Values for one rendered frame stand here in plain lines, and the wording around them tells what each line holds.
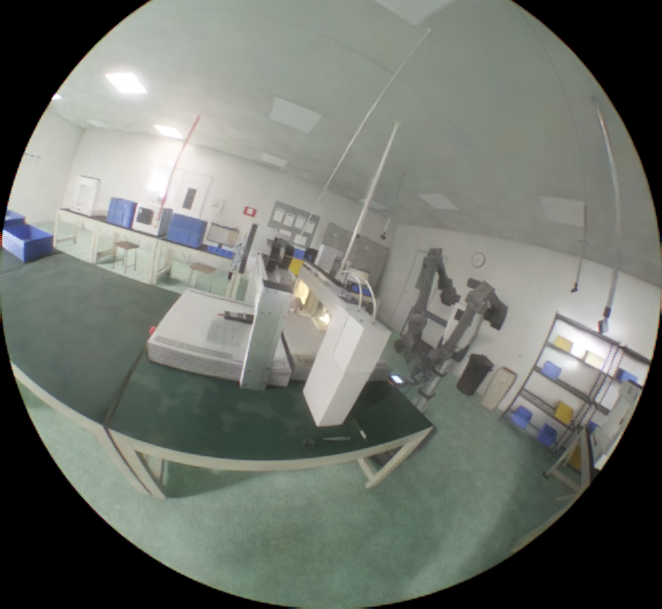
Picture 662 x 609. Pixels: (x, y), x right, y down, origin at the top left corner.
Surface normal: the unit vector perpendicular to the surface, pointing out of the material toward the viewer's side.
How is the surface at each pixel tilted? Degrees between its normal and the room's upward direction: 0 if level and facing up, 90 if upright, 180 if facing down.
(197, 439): 0
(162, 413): 0
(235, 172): 90
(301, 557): 0
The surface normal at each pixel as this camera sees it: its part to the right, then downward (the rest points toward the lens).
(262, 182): 0.37, 0.26
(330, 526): 0.33, -0.93
